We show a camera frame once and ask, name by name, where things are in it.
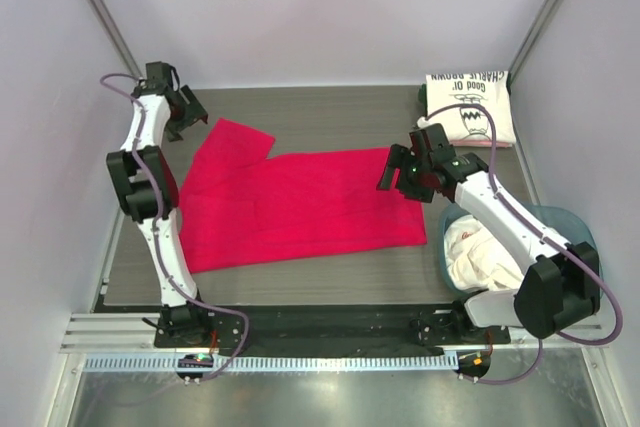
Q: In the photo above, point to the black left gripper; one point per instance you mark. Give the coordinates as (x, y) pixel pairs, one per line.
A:
(194, 111)

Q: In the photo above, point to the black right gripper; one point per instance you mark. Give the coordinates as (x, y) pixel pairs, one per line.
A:
(397, 158)

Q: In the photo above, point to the red t shirt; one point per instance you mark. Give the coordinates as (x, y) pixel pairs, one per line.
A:
(242, 206)

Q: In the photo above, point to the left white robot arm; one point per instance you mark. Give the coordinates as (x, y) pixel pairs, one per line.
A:
(147, 193)

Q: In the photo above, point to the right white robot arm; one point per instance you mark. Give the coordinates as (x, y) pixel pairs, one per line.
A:
(559, 287)

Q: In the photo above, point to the folded dark green t shirt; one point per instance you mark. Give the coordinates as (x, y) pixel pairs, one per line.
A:
(422, 98)

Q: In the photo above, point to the folded white printed t shirt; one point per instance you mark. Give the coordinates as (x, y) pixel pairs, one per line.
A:
(473, 108)

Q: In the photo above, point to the crumpled white t shirt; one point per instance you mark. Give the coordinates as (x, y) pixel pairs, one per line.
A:
(476, 260)

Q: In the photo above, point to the blue plastic basket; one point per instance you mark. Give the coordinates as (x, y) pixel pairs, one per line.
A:
(560, 220)

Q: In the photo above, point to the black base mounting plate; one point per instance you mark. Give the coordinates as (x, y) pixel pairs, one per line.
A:
(328, 331)

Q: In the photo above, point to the left aluminium corner post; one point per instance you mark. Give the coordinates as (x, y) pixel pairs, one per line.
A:
(116, 38)

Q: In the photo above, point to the aluminium corner post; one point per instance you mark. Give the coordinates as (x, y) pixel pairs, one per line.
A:
(541, 22)
(116, 38)

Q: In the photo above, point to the aluminium rail frame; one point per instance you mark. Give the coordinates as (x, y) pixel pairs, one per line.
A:
(121, 331)

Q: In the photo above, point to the right aluminium corner post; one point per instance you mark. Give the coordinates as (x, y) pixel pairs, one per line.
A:
(541, 22)

